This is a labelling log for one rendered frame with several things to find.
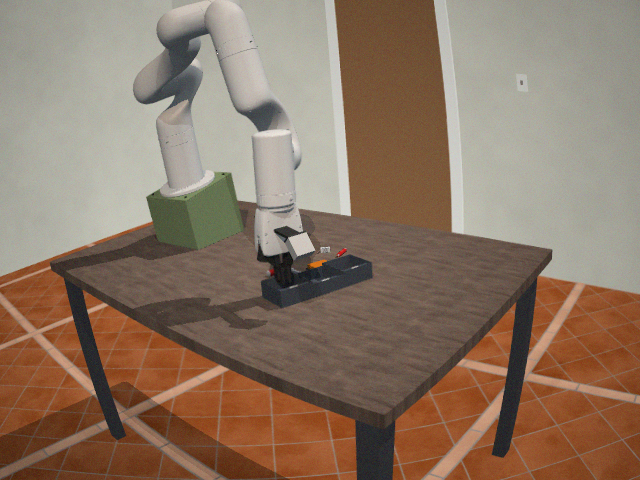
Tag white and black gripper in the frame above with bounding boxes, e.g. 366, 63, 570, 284
254, 203, 303, 285

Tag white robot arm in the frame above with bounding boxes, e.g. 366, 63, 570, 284
133, 0, 302, 209

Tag orange flat block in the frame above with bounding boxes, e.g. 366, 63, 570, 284
307, 260, 327, 269

